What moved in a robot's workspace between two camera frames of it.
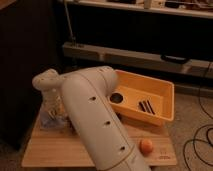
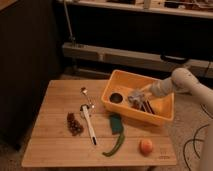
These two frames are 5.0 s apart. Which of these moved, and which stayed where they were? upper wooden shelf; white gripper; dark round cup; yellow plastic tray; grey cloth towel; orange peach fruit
Moved: grey cloth towel; white gripper
Stayed: dark round cup; upper wooden shelf; yellow plastic tray; orange peach fruit
